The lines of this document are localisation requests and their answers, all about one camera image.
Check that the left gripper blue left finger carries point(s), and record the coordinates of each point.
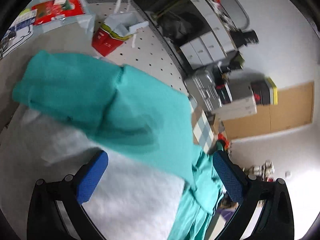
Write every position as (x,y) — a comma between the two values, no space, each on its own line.
(44,217)

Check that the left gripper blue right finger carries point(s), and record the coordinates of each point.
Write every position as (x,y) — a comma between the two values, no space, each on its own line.
(276,218)

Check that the teal green jacket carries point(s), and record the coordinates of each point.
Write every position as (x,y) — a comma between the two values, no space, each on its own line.
(132,113)

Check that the white fluffy blanket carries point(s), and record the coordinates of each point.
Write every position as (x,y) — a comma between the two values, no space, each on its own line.
(131,201)

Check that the checkered bed sheet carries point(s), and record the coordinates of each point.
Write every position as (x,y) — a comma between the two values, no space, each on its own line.
(202,132)

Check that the white drawer cabinet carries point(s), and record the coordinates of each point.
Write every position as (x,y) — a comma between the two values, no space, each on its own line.
(213,42)

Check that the red flat package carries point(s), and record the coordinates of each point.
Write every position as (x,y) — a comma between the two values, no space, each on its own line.
(48,11)

